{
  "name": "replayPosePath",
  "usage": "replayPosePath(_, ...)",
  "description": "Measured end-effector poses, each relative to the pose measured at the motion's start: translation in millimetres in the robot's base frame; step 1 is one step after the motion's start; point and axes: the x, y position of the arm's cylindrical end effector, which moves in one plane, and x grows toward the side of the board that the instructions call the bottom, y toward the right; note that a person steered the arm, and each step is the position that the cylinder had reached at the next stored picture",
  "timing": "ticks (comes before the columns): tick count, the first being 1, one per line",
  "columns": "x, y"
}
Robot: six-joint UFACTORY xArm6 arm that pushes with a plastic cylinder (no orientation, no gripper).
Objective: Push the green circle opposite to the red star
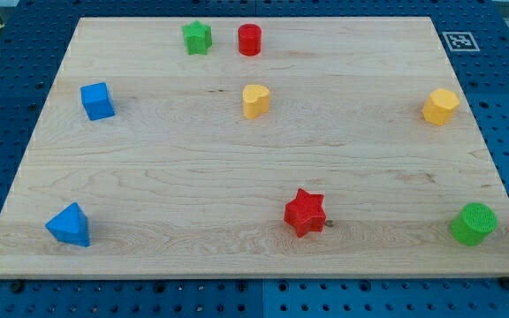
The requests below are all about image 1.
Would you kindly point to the red star block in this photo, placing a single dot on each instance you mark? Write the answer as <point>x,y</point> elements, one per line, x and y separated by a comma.
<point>305,213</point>

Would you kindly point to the green star block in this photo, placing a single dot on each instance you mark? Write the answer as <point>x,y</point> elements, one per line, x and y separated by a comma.
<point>197,38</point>

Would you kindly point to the yellow heart block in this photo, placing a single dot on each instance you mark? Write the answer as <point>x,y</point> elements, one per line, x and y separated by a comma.
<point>256,100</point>

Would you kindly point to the wooden board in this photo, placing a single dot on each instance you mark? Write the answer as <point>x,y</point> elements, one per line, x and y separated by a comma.
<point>180,184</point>

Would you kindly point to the red cylinder block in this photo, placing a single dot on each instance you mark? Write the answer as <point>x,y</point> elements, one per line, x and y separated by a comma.
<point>249,40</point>

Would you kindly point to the blue cube block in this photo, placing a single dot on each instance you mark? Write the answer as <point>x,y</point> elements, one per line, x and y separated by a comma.
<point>96,101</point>

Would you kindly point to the yellow hexagon block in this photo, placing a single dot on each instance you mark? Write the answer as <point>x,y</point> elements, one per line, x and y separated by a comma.
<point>440,106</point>

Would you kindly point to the blue triangle block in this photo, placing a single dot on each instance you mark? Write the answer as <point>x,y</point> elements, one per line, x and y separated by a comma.
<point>70,226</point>

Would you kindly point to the green cylinder block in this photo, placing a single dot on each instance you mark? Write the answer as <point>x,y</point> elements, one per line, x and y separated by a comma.
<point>473,224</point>

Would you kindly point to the white fiducial marker tag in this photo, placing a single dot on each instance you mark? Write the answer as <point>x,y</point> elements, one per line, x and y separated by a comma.
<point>460,41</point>

